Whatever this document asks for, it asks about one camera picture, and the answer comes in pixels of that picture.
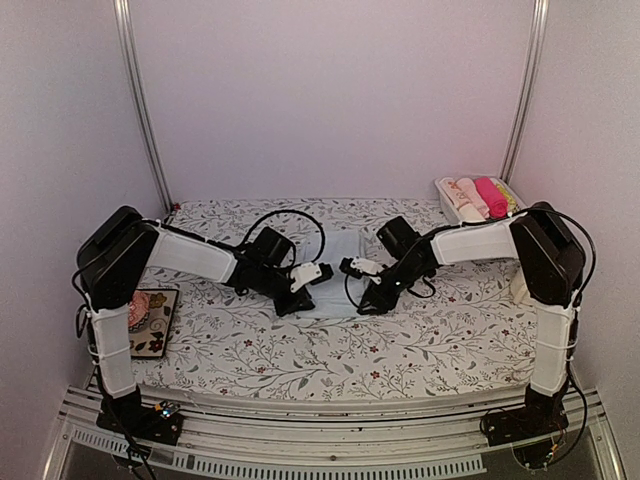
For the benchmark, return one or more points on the pink patterned cupcake liner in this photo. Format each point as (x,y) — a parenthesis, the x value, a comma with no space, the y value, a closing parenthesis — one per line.
(139,309)

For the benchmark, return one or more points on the light blue cloth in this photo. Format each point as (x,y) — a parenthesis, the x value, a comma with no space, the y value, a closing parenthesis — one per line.
(329,297)

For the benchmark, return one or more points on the right aluminium frame post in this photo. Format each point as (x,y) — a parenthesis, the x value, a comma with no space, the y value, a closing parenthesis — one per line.
(531,68)

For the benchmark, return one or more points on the floral table cloth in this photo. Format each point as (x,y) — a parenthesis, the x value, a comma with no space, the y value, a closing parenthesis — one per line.
(460,334)

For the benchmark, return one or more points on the front aluminium rail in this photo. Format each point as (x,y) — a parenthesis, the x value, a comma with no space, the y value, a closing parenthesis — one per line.
(430,438)

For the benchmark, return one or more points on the cream ceramic mug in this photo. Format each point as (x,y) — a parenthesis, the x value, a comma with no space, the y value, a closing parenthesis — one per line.
(519,290)

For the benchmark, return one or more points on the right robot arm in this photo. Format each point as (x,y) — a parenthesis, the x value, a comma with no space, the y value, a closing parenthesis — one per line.
(556,271)

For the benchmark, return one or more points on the cream white towel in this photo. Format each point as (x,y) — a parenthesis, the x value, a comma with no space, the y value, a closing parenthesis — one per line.
(470,214)

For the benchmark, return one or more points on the hot pink rolled towel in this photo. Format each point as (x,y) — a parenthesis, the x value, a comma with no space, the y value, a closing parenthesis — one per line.
(493,198)

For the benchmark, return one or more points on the white plastic basket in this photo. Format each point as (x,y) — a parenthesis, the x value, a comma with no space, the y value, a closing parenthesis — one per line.
(452,214)

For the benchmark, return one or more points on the yellow rolled towel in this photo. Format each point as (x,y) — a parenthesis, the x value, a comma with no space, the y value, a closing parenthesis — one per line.
(512,204)

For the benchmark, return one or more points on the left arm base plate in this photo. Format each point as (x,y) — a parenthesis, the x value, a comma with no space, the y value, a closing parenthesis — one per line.
(140,422)

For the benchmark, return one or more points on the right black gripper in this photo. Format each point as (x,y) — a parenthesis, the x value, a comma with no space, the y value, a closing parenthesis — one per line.
(384,301)

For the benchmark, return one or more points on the floral square plate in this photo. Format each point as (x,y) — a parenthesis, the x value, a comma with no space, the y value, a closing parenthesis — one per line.
(149,341)

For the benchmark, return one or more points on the cream printed rolled towel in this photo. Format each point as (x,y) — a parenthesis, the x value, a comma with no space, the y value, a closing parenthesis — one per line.
(456,196)

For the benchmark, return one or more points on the light pink rolled towel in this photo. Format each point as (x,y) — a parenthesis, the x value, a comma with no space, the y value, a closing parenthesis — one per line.
(467,185)

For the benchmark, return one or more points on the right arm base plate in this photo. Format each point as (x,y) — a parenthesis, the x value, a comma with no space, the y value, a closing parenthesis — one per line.
(524,423)

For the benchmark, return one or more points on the aluminium frame post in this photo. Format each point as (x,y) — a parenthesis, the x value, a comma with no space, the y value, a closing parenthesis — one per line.
(124,25)
(531,68)

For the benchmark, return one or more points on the left aluminium frame post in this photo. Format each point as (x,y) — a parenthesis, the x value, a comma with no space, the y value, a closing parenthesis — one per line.
(124,25)

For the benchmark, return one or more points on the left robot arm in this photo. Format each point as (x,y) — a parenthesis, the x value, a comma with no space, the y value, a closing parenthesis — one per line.
(113,260)

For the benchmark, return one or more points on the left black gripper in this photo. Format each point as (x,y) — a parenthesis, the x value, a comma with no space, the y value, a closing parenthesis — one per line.
(293,305)

